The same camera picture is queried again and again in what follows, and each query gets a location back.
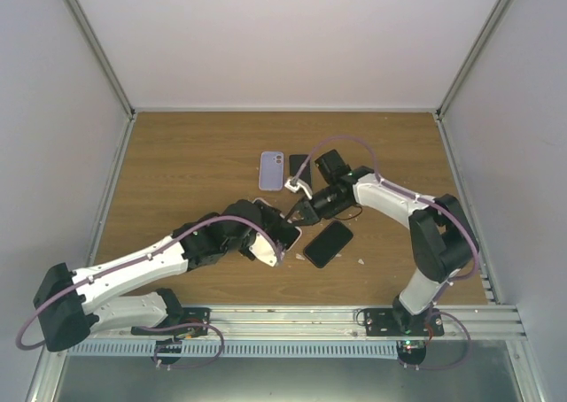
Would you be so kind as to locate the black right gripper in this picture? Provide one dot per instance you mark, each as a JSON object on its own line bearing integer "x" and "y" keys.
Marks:
{"x": 309, "y": 213}

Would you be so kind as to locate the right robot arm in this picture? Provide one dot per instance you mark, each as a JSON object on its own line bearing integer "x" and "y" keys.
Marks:
{"x": 441, "y": 238}

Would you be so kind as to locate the black phone lower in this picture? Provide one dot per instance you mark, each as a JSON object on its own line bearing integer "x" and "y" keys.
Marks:
{"x": 328, "y": 244}

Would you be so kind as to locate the lavender phone case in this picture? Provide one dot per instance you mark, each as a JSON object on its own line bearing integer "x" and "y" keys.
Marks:
{"x": 271, "y": 171}

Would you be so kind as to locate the aluminium rail frame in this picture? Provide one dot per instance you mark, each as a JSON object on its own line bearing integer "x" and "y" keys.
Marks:
{"x": 483, "y": 356}

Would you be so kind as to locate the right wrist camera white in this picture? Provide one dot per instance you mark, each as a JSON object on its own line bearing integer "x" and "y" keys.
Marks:
{"x": 296, "y": 185}

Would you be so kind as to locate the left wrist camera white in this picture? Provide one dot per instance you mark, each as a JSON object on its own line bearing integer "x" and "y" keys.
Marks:
{"x": 262, "y": 250}

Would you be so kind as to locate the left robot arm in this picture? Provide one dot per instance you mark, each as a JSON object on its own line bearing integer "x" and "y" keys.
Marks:
{"x": 72, "y": 304}

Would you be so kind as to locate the grey slotted cable duct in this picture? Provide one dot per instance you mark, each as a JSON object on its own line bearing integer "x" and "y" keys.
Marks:
{"x": 239, "y": 349}

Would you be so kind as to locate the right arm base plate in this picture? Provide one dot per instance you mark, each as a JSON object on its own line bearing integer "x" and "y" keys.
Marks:
{"x": 412, "y": 334}

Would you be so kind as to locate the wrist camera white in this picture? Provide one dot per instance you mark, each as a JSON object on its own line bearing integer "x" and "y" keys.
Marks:
{"x": 296, "y": 185}
{"x": 262, "y": 250}

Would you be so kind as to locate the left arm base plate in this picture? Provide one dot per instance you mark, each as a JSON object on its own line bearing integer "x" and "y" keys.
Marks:
{"x": 170, "y": 335}

